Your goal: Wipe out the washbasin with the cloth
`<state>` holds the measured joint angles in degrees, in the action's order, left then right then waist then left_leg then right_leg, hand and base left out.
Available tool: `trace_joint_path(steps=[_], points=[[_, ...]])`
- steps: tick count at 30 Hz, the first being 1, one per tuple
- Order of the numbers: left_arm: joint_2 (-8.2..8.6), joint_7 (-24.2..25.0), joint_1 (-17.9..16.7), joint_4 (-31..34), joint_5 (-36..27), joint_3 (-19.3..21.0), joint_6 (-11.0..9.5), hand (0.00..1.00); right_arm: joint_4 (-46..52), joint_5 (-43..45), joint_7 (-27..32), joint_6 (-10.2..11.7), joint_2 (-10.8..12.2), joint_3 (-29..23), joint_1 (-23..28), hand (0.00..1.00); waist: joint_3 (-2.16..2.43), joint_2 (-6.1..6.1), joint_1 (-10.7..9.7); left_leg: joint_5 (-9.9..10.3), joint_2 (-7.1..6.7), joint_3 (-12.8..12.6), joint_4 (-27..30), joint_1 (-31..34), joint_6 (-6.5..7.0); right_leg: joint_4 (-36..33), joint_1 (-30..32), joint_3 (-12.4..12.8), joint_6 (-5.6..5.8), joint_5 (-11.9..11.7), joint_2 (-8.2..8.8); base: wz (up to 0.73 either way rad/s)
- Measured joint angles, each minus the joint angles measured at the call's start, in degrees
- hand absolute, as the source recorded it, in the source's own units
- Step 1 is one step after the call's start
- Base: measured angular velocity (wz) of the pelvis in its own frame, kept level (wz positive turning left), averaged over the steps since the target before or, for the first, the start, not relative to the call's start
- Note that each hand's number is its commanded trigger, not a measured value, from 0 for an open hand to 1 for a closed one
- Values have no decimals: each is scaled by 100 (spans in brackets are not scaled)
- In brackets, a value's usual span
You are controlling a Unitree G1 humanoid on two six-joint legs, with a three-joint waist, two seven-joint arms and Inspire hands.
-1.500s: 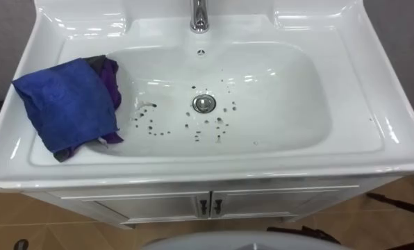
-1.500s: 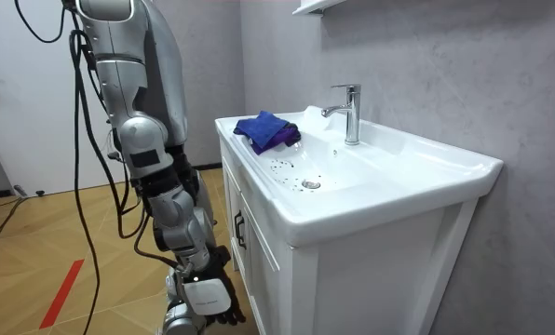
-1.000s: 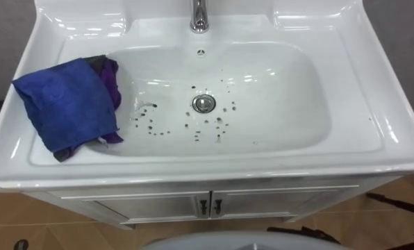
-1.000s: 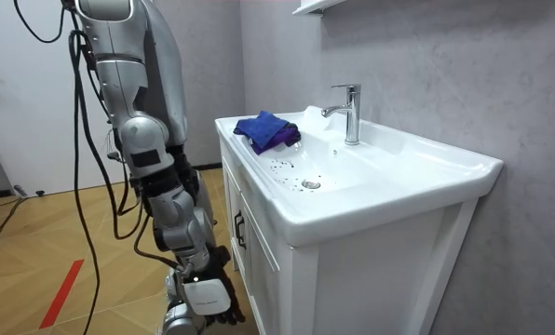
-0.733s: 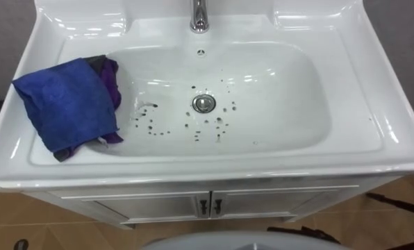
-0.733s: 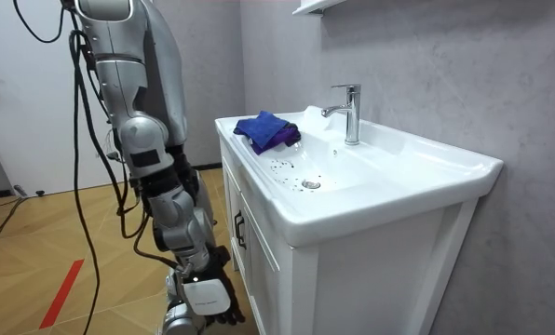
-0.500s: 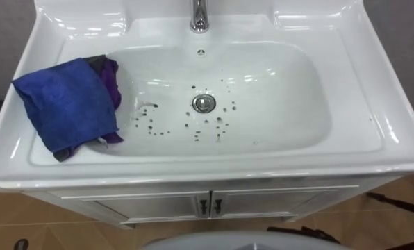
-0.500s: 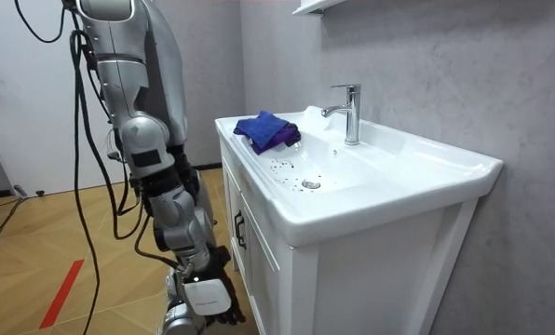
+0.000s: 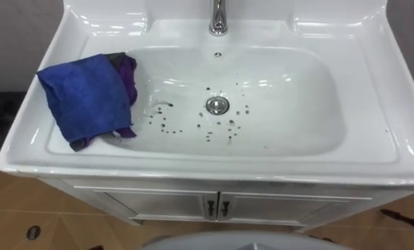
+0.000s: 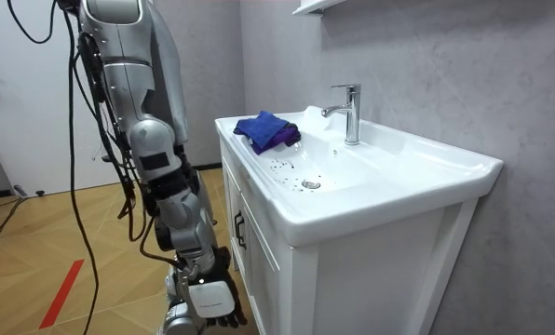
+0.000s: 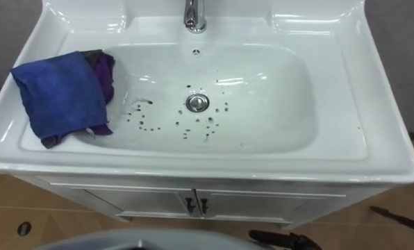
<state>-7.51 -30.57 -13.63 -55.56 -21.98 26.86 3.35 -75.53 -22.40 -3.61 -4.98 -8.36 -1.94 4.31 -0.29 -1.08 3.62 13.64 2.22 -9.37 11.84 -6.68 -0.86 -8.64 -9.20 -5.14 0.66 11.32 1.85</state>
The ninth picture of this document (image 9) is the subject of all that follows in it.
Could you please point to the chrome drain plug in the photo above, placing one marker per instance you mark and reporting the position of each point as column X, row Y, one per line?
column 217, row 105

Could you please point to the round floor drain cover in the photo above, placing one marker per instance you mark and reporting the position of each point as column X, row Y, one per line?
column 33, row 232

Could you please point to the blue microfibre cloth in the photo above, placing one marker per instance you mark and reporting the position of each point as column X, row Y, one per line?
column 85, row 97

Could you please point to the black tripod leg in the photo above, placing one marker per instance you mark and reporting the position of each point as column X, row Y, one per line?
column 406, row 219

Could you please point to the robot body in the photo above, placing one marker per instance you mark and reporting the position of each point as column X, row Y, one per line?
column 241, row 241

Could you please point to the chrome faucet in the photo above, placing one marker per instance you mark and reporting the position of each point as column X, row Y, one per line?
column 218, row 21

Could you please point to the purple and grey cloth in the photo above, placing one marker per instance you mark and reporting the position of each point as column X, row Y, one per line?
column 128, row 76

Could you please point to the white washbasin cabinet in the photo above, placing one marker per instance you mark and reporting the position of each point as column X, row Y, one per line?
column 297, row 139

